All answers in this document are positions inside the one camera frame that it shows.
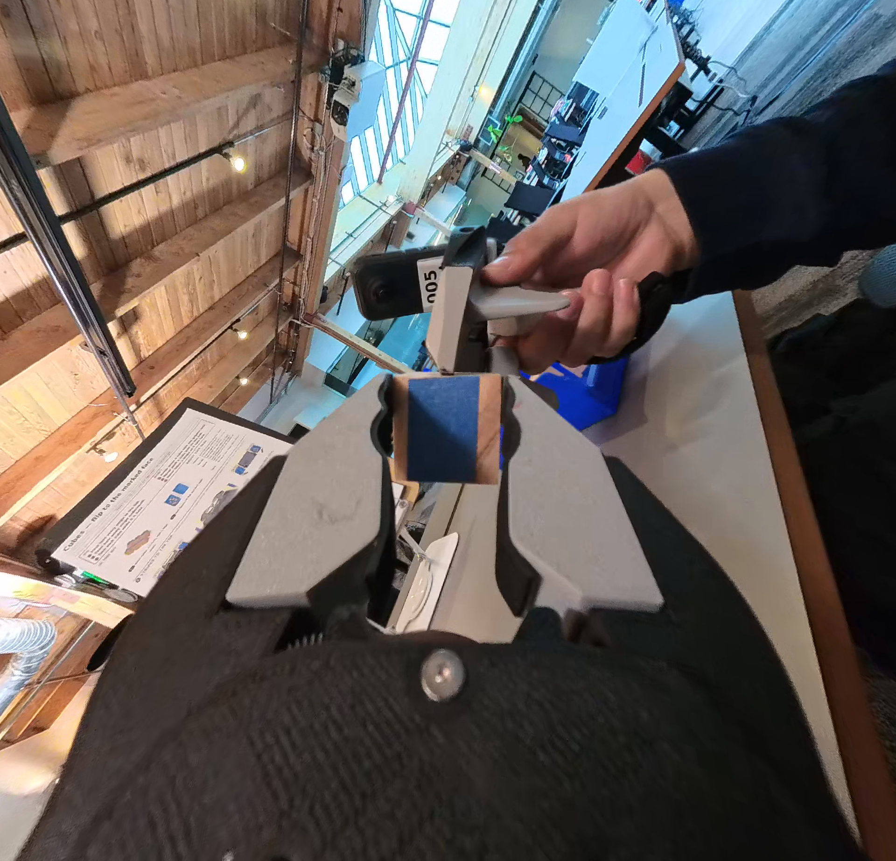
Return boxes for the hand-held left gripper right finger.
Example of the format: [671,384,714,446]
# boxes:
[494,375,666,618]

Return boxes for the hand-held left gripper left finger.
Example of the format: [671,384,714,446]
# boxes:
[225,374,399,624]

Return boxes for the blue plastic bin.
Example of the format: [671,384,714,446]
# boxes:
[519,358,631,433]

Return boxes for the blue-taped wooden cube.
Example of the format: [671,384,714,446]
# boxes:
[391,374,505,487]

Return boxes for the person's right hand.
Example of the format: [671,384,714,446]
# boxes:
[482,168,701,375]

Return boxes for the wooden document stand white base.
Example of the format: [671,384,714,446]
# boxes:
[35,397,463,634]

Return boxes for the printed instruction sheet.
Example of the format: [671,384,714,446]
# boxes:
[52,407,296,597]

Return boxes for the long white background table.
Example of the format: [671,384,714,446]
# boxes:
[570,0,687,193]

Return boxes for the black metal pole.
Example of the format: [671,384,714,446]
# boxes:
[0,98,139,397]

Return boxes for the person's grey shoe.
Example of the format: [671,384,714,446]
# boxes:
[860,248,896,309]

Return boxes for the white ceiling security camera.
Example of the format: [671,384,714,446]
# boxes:
[325,49,366,130]

